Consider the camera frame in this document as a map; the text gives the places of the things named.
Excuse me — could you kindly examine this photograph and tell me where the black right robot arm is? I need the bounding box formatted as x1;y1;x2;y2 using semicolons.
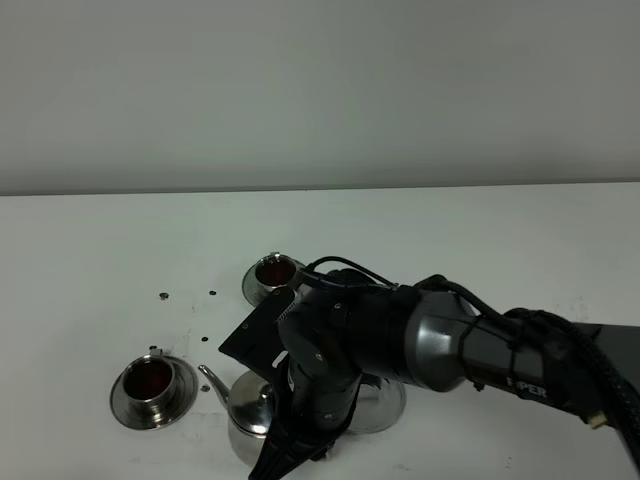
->
220;269;639;479

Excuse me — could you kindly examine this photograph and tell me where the near stainless steel saucer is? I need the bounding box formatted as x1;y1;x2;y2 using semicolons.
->
109;355;198;431

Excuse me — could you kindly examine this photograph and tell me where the steel teapot saucer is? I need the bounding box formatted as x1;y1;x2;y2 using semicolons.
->
348;374;406;435

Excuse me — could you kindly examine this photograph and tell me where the far stainless steel teacup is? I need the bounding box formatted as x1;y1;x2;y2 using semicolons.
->
254;252;300;291

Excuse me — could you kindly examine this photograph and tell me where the stainless steel teapot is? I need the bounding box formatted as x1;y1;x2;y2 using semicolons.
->
198;364;276;468

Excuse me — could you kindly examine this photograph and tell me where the stainless steel saucer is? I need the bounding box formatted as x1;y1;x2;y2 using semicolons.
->
241;259;304;307
109;355;198;431

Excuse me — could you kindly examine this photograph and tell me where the near stainless steel teacup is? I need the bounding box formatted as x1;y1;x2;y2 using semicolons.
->
122;353;176;402

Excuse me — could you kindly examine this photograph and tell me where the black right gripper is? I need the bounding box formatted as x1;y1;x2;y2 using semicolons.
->
219;287;360;480

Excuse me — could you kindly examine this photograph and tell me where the stainless steel teacup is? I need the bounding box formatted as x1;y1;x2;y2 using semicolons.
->
254;252;300;291
122;353;176;402

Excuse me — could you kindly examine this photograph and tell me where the far stainless steel saucer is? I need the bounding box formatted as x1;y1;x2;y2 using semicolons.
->
241;259;304;307

